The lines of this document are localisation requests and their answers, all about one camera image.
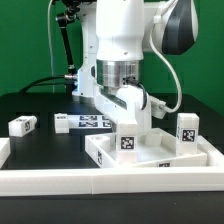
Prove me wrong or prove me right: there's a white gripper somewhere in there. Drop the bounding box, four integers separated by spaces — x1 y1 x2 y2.
94 85 152 134

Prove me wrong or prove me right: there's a white square tabletop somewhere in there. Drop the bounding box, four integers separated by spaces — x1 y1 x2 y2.
85 128 207 168

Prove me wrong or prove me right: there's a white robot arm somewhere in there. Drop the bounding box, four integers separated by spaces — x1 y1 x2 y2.
56 0 198 133

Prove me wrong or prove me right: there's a white U-shaped obstacle fence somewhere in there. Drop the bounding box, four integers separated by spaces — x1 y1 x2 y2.
0 137 224 196

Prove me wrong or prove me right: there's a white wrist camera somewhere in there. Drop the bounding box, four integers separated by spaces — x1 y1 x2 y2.
149 96 166 119

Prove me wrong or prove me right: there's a white marker base plate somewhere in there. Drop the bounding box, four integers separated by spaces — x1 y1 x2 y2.
54 112 114 134

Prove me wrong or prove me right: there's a black cable bundle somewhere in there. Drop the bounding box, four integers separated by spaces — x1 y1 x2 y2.
18 75 79 94

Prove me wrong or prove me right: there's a white thin cable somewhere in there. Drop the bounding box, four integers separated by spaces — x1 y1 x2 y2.
47 0 56 94

